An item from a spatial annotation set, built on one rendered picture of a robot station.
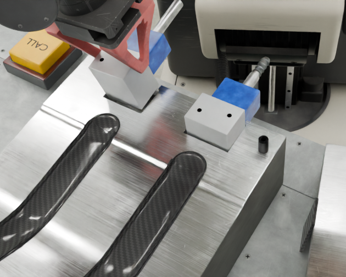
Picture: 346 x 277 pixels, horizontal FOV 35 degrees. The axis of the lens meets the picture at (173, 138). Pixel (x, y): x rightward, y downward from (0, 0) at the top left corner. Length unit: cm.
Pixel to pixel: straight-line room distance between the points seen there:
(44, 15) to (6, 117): 37
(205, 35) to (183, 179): 40
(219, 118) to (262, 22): 35
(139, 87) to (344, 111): 87
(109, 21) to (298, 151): 29
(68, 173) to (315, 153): 29
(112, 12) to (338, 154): 28
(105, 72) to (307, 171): 26
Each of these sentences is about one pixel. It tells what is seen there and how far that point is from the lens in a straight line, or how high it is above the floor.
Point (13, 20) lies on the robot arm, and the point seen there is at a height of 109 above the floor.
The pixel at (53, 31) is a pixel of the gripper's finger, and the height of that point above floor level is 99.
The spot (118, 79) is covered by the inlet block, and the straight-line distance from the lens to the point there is 57.
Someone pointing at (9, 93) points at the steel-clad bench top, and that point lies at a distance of 80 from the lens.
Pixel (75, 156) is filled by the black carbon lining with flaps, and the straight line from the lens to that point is 59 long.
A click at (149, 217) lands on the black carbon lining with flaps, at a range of 54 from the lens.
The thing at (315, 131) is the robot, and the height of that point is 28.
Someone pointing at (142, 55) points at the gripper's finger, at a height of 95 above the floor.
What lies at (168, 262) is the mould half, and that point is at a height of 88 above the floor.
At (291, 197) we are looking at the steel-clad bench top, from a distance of 63.
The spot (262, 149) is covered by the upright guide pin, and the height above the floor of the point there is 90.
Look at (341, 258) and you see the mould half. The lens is 53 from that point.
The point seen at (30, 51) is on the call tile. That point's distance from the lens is 79.
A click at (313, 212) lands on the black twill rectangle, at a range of 55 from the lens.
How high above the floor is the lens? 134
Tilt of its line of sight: 53 degrees down
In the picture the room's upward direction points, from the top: 12 degrees counter-clockwise
